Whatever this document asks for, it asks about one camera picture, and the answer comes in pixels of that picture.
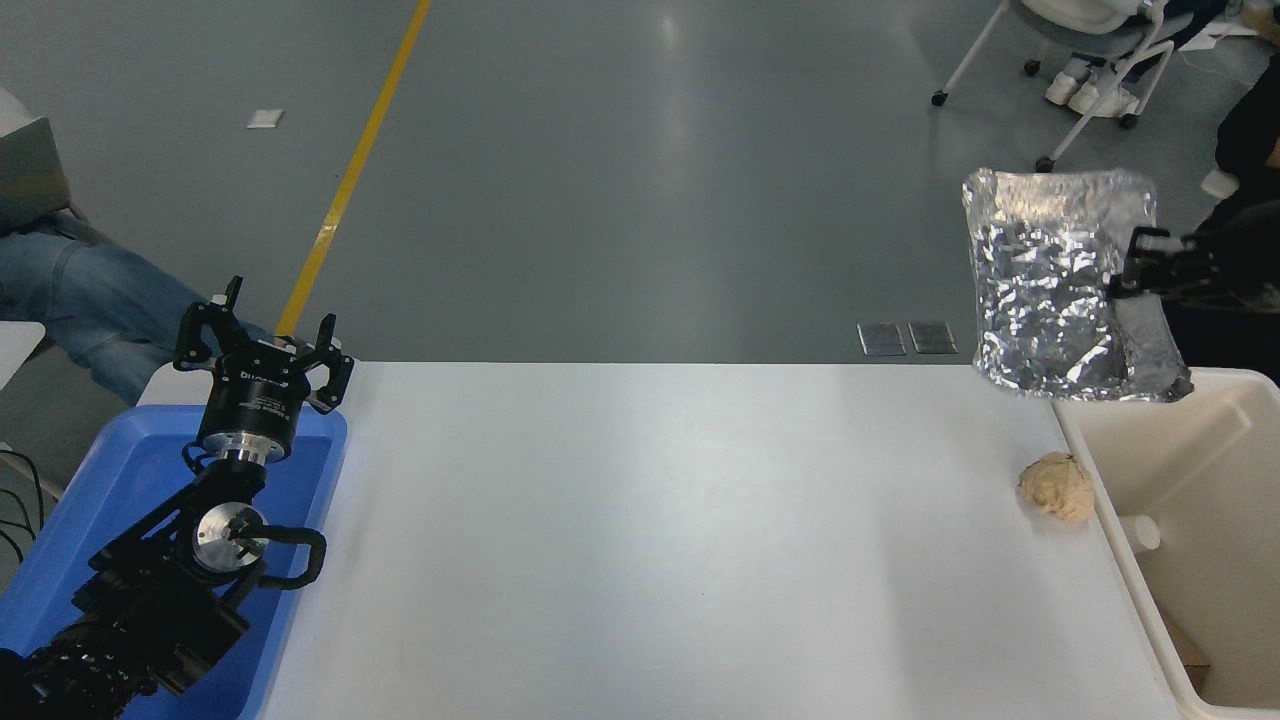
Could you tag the white shoe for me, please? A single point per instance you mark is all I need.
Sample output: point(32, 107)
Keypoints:
point(1100, 97)
point(1062, 80)

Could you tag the seated person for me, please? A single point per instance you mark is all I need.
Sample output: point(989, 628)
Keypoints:
point(90, 300)

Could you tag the blue plastic tray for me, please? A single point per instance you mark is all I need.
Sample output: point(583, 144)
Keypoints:
point(110, 480)

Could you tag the silver foil tray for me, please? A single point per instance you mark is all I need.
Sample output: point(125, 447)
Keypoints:
point(1045, 280)

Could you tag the grey laptop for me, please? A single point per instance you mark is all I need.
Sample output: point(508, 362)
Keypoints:
point(30, 175)

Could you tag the small white side table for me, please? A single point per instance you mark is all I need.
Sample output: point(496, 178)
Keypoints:
point(15, 345)

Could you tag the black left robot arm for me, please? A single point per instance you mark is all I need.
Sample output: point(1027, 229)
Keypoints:
point(150, 610)

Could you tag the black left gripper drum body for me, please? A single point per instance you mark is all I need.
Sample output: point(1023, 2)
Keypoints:
point(250, 400)

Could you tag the large pale plastic bin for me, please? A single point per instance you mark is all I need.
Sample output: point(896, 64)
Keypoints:
point(1215, 470)

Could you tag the silver floor outlet plate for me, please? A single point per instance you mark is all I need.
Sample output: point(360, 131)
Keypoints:
point(932, 337)
point(881, 339)

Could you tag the white wheeled office chair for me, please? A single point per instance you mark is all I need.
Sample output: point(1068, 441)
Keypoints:
point(1095, 30)

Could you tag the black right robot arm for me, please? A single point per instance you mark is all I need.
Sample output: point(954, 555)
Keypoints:
point(1245, 255)

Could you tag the crumpled tan paper ball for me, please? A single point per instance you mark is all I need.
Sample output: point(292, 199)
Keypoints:
point(1058, 487)

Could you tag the white paper scrap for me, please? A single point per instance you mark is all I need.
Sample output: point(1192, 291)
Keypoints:
point(265, 119)

